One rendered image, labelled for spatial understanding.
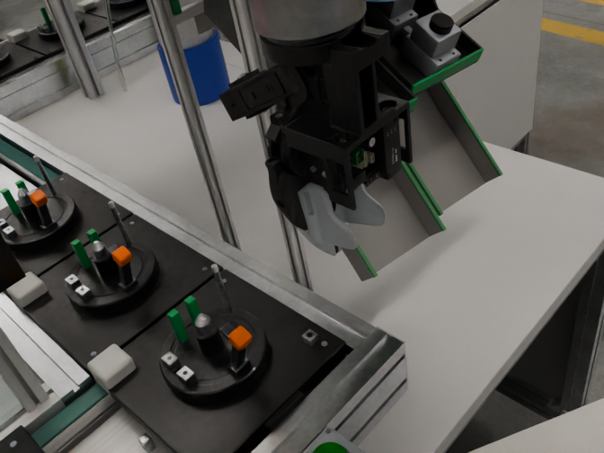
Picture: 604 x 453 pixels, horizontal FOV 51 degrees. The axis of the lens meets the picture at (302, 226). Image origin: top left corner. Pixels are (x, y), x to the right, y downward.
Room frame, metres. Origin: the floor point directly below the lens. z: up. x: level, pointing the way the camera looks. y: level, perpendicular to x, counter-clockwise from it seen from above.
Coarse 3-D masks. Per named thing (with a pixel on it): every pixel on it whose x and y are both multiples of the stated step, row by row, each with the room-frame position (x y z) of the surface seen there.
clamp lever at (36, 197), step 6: (30, 192) 0.88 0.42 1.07; (36, 192) 0.86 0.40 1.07; (42, 192) 0.86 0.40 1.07; (30, 198) 0.87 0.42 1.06; (36, 198) 0.85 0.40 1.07; (42, 198) 0.85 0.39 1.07; (36, 204) 0.85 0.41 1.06; (42, 204) 0.85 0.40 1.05; (42, 210) 0.86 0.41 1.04; (48, 210) 0.87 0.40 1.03; (42, 216) 0.86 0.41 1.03; (48, 216) 0.87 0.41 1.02; (42, 222) 0.87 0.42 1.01; (48, 222) 0.87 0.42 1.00
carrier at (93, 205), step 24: (24, 192) 0.92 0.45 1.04; (48, 192) 1.02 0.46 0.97; (72, 192) 1.01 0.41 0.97; (96, 192) 0.99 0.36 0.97; (0, 216) 0.98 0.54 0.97; (24, 216) 0.93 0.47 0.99; (72, 216) 0.90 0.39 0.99; (96, 216) 0.91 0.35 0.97; (120, 216) 0.90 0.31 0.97; (24, 240) 0.86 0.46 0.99; (48, 240) 0.86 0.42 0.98; (72, 240) 0.86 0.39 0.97; (24, 264) 0.82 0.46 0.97; (48, 264) 0.81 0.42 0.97
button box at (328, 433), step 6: (324, 432) 0.41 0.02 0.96; (330, 432) 0.41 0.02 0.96; (336, 432) 0.41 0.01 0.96; (318, 438) 0.40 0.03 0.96; (324, 438) 0.40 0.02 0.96; (330, 438) 0.40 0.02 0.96; (336, 438) 0.40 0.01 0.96; (342, 438) 0.40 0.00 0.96; (312, 444) 0.40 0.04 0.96; (318, 444) 0.40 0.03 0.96; (342, 444) 0.39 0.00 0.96; (348, 444) 0.39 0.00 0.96; (306, 450) 0.39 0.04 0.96; (312, 450) 0.39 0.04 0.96; (348, 450) 0.38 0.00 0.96; (354, 450) 0.38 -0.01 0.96; (360, 450) 0.38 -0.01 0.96
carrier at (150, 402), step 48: (240, 288) 0.66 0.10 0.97; (144, 336) 0.60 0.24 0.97; (192, 336) 0.57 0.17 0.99; (288, 336) 0.55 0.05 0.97; (336, 336) 0.54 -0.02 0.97; (144, 384) 0.52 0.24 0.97; (192, 384) 0.49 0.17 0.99; (240, 384) 0.48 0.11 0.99; (288, 384) 0.48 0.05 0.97; (192, 432) 0.44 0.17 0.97; (240, 432) 0.42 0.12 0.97
